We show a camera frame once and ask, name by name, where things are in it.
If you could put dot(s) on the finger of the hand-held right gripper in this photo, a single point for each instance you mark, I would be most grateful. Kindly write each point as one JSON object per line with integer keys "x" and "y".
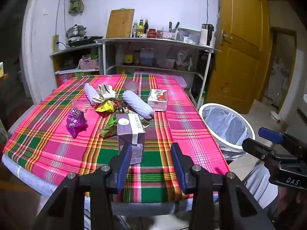
{"x": 254, "y": 147}
{"x": 271, "y": 135}

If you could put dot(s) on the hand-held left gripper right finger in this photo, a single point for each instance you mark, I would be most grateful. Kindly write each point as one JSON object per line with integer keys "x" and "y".
{"x": 178, "y": 170}

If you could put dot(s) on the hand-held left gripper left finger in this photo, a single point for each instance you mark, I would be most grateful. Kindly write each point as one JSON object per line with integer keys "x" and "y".
{"x": 126, "y": 165}

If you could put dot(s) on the white round waste bin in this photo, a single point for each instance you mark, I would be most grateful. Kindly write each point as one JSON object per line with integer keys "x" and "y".
{"x": 230, "y": 146}

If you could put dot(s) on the clear plastic bin liner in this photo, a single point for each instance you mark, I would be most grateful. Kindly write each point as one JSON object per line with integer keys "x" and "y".
{"x": 227, "y": 124}

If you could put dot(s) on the purple carton box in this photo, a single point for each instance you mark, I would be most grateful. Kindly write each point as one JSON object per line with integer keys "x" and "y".
{"x": 129, "y": 129}

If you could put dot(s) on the green snack wrapper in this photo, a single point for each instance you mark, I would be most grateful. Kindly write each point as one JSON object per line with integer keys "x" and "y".
{"x": 109, "y": 129}

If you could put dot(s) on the large white foam net sleeve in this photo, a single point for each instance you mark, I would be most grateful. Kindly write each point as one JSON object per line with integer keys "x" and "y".
{"x": 138, "y": 104}

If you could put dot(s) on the yellow snack wrapper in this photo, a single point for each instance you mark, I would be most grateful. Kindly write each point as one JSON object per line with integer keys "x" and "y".
{"x": 105, "y": 106}

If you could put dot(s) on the purple snack packet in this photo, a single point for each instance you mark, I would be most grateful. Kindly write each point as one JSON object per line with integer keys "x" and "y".
{"x": 75, "y": 124}

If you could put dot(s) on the red white carton box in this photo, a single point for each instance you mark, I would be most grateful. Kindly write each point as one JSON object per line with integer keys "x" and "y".
{"x": 157, "y": 100}

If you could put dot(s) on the cream paper bag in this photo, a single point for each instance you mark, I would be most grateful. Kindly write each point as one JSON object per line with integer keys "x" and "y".
{"x": 105, "y": 91}

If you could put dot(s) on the small white foam net sleeve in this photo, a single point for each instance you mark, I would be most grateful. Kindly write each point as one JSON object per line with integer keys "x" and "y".
{"x": 91, "y": 94}

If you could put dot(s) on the pinkish clear plastic cup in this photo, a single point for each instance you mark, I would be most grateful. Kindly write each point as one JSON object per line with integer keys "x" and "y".
{"x": 131, "y": 86}

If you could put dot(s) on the person's right hand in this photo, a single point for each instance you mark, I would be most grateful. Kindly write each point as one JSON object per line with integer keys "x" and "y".
{"x": 298, "y": 198}

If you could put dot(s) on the white bowl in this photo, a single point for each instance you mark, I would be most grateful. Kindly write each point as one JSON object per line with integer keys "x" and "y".
{"x": 275, "y": 116}

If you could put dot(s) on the grey striped cloth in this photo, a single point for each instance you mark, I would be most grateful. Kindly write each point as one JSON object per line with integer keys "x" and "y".
{"x": 259, "y": 184}

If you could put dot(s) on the pink green plaid tablecloth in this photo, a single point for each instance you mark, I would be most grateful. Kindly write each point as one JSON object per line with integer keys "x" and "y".
{"x": 60, "y": 148}

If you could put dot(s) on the green bottle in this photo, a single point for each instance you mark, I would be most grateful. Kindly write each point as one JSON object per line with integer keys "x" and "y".
{"x": 201, "y": 100}

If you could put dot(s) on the storage box with pink lid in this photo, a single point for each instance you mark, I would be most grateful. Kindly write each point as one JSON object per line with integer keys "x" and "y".
{"x": 182, "y": 82}

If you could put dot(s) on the yellow wooden door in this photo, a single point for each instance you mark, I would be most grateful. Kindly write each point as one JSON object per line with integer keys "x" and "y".
{"x": 239, "y": 52}

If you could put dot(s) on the pink plastic basket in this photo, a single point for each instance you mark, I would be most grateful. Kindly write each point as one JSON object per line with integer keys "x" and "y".
{"x": 88, "y": 64}

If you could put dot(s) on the brown bottle yellow label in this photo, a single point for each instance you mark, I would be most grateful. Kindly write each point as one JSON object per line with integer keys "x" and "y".
{"x": 128, "y": 57}

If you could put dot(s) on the white plastic bottle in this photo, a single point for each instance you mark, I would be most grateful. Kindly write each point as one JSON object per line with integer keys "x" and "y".
{"x": 119, "y": 56}

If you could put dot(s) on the purple liquid plastic jug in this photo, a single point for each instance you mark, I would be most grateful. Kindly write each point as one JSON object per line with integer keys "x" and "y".
{"x": 146, "y": 57}

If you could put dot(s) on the grey metal shelf rack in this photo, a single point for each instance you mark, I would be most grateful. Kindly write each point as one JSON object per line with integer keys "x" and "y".
{"x": 104, "y": 57}

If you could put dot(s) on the white black electric kettle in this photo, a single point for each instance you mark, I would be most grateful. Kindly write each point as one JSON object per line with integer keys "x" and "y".
{"x": 203, "y": 37}

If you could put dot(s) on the clear plastic container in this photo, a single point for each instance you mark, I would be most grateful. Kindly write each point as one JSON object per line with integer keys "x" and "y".
{"x": 191, "y": 34}

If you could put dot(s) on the small white cup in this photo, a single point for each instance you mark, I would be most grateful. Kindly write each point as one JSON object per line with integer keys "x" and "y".
{"x": 185, "y": 39}

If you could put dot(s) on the low wooden shelf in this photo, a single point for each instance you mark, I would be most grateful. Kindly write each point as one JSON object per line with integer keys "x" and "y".
{"x": 72, "y": 48}

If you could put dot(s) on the black induction cooker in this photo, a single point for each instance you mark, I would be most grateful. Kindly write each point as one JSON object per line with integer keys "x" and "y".
{"x": 81, "y": 40}

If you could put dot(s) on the clear glass bottle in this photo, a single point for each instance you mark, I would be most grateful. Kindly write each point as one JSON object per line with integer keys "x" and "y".
{"x": 135, "y": 31}

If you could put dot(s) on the pink knife holder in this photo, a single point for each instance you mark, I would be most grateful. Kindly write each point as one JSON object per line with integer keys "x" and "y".
{"x": 169, "y": 36}

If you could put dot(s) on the red jar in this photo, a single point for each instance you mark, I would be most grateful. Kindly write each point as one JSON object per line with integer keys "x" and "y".
{"x": 151, "y": 33}

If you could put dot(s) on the small glass jar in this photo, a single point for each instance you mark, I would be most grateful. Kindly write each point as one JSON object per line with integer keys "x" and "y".
{"x": 159, "y": 34}

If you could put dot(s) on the yellowed power strip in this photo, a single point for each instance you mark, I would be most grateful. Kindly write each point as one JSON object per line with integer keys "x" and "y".
{"x": 55, "y": 44}

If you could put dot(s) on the dark sauce bottle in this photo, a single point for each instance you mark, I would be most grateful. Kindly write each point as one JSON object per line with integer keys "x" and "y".
{"x": 146, "y": 26}

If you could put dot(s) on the wooden cutting board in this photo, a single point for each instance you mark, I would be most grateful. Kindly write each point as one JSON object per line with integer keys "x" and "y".
{"x": 120, "y": 24}

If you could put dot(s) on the steel pot with lid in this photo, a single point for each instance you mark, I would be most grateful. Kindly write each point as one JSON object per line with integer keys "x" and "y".
{"x": 76, "y": 31}

